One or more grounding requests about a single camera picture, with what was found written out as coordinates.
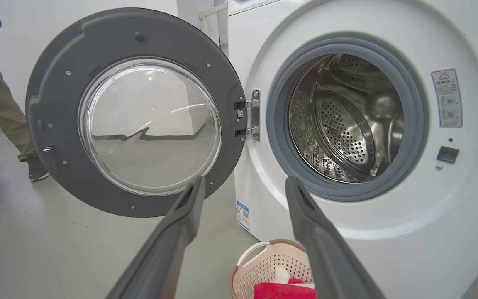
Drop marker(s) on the round black glass washer door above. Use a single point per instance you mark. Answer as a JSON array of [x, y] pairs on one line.
[[56, 83]]

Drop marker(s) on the blue energy label sticker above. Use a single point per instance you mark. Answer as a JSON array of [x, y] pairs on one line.
[[243, 216]]

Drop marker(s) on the white front-load washing machine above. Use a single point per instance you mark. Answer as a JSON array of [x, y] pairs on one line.
[[430, 249]]

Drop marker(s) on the small white garment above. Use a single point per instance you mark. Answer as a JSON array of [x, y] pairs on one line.
[[281, 275]]

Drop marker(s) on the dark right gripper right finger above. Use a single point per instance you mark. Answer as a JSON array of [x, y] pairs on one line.
[[326, 257]]

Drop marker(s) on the dark grey sneaker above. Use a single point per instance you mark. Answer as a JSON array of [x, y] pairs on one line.
[[37, 168]]

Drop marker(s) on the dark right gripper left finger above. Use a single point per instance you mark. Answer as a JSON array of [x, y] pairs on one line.
[[168, 249]]

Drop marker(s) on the red garment with white trim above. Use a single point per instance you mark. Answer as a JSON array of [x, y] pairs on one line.
[[282, 291]]

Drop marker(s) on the cream perforated laundry basket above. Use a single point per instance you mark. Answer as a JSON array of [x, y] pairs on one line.
[[264, 265]]

